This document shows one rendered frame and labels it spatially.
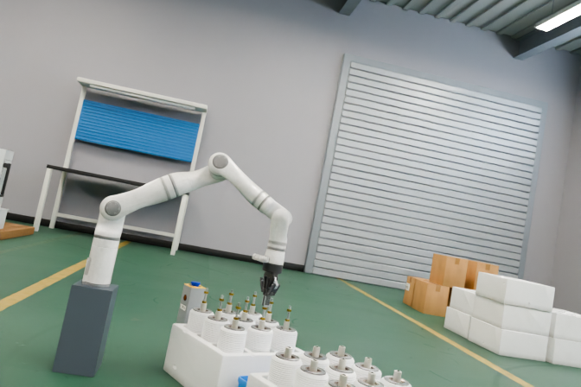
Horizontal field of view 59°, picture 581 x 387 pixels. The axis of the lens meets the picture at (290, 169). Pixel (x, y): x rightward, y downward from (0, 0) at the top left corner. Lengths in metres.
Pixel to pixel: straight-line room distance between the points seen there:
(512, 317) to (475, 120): 4.26
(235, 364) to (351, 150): 5.50
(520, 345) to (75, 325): 3.15
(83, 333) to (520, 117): 7.19
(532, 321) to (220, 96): 4.70
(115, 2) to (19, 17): 1.21
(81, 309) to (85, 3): 5.94
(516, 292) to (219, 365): 2.74
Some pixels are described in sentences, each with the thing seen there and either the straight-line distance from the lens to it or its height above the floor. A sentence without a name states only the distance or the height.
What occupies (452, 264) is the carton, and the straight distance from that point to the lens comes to 5.47.
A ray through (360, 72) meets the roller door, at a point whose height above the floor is 2.87.
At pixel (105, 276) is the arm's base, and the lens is 1.98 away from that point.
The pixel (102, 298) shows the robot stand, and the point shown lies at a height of 0.27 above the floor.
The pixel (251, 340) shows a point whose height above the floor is 0.21.
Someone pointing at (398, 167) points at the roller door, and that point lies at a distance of 7.31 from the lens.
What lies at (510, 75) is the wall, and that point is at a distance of 8.45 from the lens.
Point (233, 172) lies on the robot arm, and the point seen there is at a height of 0.80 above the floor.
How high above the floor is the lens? 0.67
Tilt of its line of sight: 6 degrees up
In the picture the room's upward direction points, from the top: 11 degrees clockwise
